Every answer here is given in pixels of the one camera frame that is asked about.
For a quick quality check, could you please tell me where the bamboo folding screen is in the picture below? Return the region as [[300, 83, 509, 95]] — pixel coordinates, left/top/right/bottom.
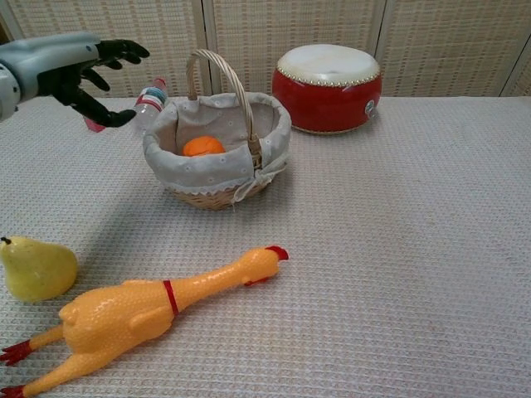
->
[[0, 0, 531, 99]]

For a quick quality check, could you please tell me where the clear plastic water bottle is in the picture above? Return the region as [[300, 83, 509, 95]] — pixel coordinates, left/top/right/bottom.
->
[[134, 76, 169, 125]]

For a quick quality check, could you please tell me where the yellow pear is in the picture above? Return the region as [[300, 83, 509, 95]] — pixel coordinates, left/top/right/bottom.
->
[[0, 235, 79, 303]]

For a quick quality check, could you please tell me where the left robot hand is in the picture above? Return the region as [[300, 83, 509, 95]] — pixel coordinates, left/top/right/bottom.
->
[[0, 32, 151, 129]]

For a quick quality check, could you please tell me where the red drum with white skin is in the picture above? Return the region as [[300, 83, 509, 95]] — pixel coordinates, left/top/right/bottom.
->
[[271, 44, 383, 135]]

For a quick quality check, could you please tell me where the orange fruit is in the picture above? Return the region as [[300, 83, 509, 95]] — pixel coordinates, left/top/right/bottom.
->
[[182, 135, 227, 158]]

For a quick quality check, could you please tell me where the yellow rubber chicken toy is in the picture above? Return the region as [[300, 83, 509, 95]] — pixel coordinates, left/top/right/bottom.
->
[[0, 245, 290, 398]]

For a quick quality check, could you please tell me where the grey fabric-lined wicker basket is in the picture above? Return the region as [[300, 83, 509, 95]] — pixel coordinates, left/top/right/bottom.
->
[[142, 48, 293, 211]]

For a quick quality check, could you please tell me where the white woven tablecloth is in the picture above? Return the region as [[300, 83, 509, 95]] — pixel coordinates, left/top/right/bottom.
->
[[0, 95, 531, 398]]

